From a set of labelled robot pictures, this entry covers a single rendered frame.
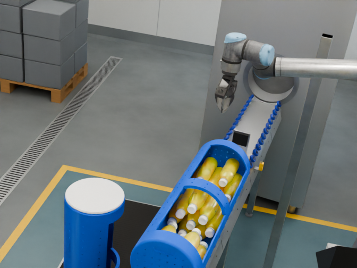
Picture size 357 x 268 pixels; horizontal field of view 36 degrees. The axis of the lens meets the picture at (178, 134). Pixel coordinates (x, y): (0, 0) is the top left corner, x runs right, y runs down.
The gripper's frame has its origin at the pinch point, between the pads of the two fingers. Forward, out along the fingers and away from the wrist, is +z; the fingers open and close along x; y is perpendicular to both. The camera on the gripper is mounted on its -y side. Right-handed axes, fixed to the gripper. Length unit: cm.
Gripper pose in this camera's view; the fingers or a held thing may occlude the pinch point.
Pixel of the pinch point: (221, 111)
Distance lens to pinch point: 255.6
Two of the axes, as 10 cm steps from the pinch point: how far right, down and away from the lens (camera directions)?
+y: 3.4, -4.2, 8.4
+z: -1.1, 8.7, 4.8
